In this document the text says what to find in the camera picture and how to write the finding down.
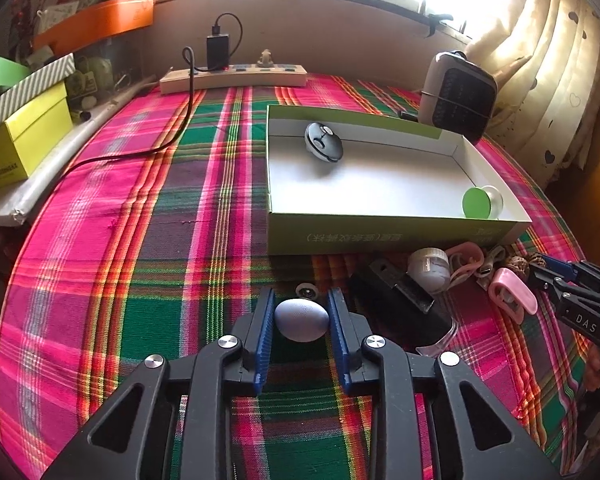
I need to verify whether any black power strip cable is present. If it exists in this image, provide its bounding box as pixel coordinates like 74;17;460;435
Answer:
55;46;206;191

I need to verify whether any black charger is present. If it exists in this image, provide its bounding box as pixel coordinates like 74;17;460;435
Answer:
206;35;231;72

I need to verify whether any beige power strip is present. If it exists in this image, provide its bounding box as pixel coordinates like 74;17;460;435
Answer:
159;62;308;95

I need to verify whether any black window latch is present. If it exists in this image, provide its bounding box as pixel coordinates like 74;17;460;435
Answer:
420;12;453;38

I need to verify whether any grey egg-shaped ball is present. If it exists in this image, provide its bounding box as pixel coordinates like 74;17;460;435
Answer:
274;298;330;343

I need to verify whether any black and white round gadget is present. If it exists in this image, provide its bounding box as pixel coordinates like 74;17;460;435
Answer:
304;121;345;162

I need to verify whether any black charger cable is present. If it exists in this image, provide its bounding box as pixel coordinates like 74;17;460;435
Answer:
211;12;244;68

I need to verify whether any orange box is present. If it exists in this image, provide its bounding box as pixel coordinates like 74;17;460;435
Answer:
32;0;156;56

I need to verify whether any striped grey box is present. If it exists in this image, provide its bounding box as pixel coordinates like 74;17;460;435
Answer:
0;52;77;143

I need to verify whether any small translucent jar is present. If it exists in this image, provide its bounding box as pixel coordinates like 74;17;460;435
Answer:
407;247;452;295

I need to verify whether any green paper sheet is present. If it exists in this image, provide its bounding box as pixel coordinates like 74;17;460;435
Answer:
0;54;33;92

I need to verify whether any white and black heater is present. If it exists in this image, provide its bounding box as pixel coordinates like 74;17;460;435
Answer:
417;50;498;145

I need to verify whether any pale pink looped clip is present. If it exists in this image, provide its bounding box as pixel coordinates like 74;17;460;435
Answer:
445;242;486;281

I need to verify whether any beige usb cable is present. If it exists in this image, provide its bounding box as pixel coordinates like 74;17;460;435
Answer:
475;247;506;288

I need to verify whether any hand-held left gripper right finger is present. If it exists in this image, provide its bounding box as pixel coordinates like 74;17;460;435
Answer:
327;287;563;480

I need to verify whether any yellow green box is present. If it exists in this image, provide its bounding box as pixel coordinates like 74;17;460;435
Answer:
0;80;76;196

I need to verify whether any black rectangular device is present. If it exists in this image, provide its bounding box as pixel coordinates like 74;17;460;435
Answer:
350;259;456;356

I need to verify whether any white rolled paper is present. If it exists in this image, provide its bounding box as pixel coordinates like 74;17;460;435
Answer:
0;77;161;226

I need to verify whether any pink green plaid tablecloth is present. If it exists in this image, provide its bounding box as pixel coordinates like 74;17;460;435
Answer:
0;71;588;480

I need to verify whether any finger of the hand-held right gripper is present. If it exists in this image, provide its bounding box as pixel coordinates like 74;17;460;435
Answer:
527;267;581;308
537;255;600;293

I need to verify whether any green cardboard box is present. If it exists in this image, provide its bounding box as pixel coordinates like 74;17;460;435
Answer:
266;104;533;257

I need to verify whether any green capped white puck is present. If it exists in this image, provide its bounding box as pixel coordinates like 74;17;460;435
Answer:
461;185;505;221

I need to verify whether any cream heart print curtain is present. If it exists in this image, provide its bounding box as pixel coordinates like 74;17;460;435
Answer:
462;0;600;191

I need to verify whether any green label glass jar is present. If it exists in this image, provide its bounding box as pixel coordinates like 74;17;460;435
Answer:
72;55;116;111

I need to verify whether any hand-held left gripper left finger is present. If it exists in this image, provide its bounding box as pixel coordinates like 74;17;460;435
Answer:
42;287;277;480

